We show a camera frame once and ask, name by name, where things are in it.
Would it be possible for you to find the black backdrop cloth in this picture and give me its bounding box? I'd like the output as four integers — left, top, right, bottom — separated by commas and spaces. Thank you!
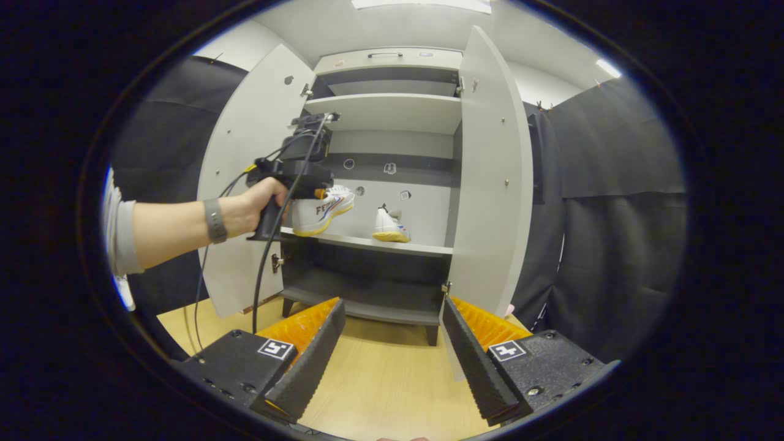
109, 55, 247, 319
513, 77, 688, 363

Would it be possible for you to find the large ceiling light panel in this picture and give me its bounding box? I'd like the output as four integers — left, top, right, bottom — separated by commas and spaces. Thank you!
351, 0, 492, 14

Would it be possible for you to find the grey shirt sleeve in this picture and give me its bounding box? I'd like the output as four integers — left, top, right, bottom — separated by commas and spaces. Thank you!
101, 167, 146, 276

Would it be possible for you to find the white shoe cabinet door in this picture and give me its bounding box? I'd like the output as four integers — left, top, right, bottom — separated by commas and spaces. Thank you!
440, 26, 535, 382
197, 44, 316, 319

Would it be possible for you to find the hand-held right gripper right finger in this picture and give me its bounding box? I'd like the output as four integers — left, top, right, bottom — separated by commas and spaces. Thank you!
441, 296, 619, 428

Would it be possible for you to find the white shoe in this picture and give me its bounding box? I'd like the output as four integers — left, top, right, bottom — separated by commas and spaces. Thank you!
372, 205, 412, 243
291, 185, 356, 238

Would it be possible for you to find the thick black cable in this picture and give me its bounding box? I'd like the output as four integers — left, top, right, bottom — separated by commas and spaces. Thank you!
251, 112, 341, 336

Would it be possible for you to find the grey wrist band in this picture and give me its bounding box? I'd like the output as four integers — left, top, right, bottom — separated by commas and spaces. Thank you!
203, 197, 229, 244

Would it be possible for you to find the thin black cable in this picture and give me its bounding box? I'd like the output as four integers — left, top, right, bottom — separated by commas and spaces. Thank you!
184, 147, 301, 355

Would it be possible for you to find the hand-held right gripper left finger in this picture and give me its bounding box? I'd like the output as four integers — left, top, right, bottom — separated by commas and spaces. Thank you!
175, 297, 347, 424

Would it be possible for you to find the grey white shoe cabinet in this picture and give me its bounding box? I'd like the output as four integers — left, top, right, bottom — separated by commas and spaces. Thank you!
196, 26, 535, 382

